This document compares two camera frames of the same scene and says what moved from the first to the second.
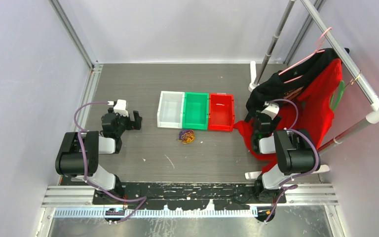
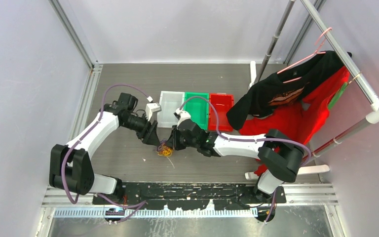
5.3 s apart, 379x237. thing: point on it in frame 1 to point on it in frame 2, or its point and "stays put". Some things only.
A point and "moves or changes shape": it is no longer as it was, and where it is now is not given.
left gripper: x=132 y=125 to x=148 y=131
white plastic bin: x=170 y=109 stays put
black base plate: x=155 y=196 stays put
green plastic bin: x=195 y=115 stays put
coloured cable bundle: x=186 y=136 moves or changes shape
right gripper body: x=275 y=124 to x=182 y=143
